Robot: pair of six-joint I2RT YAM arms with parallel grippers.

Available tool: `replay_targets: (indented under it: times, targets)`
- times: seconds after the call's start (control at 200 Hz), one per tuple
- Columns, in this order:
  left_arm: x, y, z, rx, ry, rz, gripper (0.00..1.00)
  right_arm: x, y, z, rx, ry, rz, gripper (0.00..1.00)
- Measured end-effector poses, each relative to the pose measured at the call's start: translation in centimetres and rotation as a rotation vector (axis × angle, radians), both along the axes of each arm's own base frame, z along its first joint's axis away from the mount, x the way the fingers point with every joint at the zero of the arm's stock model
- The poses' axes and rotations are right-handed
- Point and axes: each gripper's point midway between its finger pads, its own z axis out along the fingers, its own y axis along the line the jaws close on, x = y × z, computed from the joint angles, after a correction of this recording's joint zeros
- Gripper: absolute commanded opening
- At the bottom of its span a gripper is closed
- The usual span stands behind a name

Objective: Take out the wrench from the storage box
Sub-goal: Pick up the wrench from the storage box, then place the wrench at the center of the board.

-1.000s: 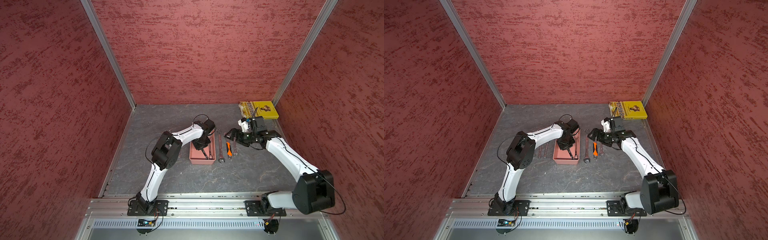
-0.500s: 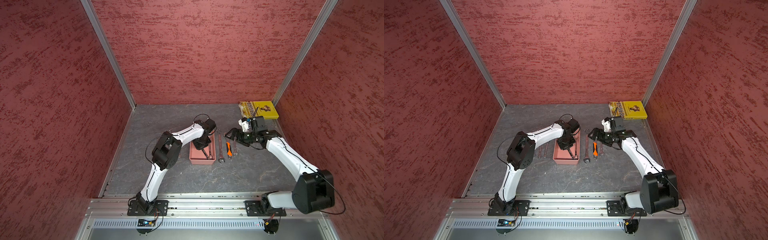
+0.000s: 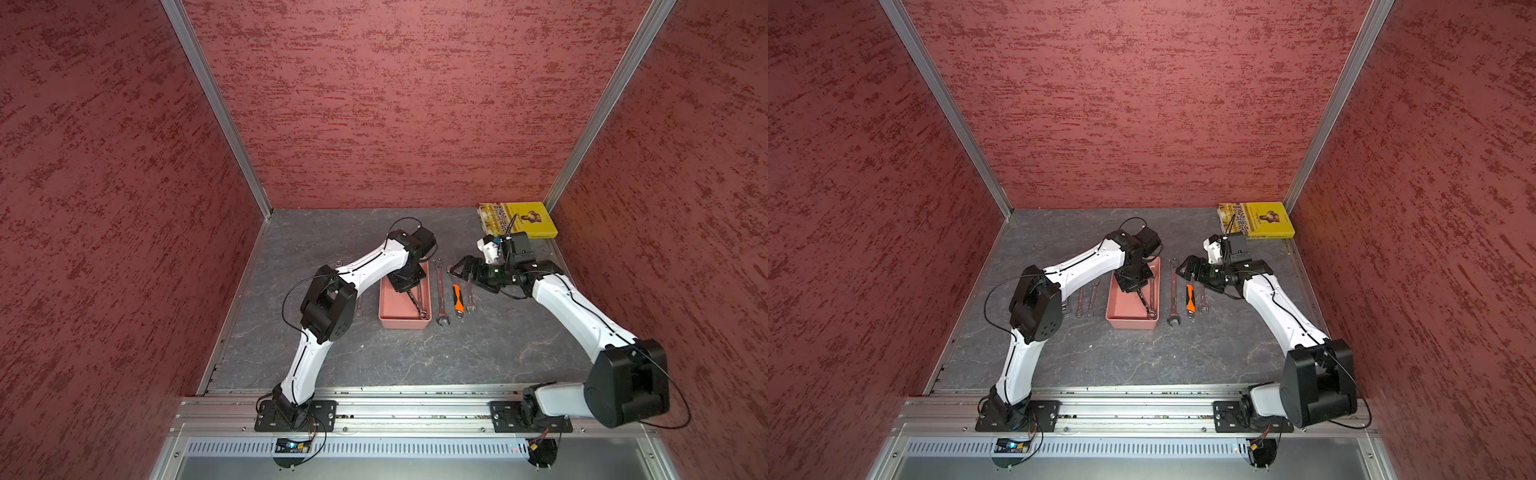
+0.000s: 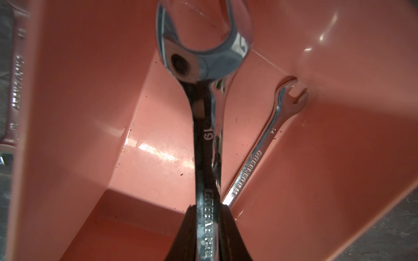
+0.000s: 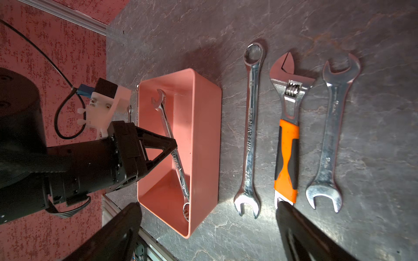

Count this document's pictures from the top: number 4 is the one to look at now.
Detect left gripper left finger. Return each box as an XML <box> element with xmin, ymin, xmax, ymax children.
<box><xmin>164</xmin><ymin>205</ymin><xmax>197</xmax><ymax>261</ymax></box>

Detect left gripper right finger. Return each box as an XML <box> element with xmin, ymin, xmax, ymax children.
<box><xmin>219</xmin><ymin>204</ymin><xmax>253</xmax><ymax>261</ymax></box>

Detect pink plastic storage box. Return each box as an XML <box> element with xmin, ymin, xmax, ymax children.
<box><xmin>5</xmin><ymin>1</ymin><xmax>418</xmax><ymax>261</ymax></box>

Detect small combination wrench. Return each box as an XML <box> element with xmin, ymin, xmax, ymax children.
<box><xmin>156</xmin><ymin>1</ymin><xmax>253</xmax><ymax>261</ymax></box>

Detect small end wrench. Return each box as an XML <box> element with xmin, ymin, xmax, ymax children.
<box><xmin>0</xmin><ymin>0</ymin><xmax>29</xmax><ymax>164</ymax></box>

